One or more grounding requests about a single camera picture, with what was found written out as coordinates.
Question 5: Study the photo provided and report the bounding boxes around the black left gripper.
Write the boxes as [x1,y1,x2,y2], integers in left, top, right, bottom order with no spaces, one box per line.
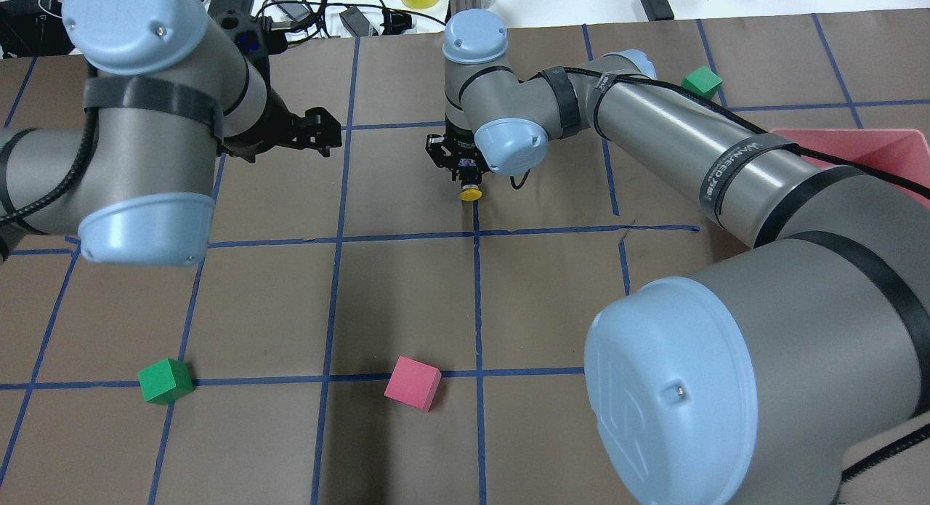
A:
[220,91,342,163]

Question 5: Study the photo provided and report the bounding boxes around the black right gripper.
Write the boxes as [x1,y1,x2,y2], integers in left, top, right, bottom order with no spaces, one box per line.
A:
[426,124,484,182]

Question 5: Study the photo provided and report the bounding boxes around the yellow push button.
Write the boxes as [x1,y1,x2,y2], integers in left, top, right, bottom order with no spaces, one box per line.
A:
[458,173,484,203]

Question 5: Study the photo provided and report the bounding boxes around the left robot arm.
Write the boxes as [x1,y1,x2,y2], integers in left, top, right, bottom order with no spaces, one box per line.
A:
[2,0,342,267]

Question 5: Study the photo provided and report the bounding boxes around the black power brick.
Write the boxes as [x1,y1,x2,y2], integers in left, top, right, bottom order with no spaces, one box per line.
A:
[339,6,379,37]

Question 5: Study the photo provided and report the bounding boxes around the pink cube near centre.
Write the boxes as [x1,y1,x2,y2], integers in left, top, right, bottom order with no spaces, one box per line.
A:
[383,355,442,412]

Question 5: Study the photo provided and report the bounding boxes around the black power adapter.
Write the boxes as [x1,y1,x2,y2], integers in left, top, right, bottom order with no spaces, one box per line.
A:
[639,0,675,22]

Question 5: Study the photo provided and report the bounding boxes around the green cube near bin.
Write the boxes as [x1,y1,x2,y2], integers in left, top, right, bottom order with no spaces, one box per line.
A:
[681,65,724,100]

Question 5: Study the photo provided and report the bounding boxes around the green cube near base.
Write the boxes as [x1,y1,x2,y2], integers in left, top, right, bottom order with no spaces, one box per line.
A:
[137,358,195,405]

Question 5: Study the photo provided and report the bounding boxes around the pink plastic bin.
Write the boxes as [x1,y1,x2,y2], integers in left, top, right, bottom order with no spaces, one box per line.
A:
[773,128,929,187]

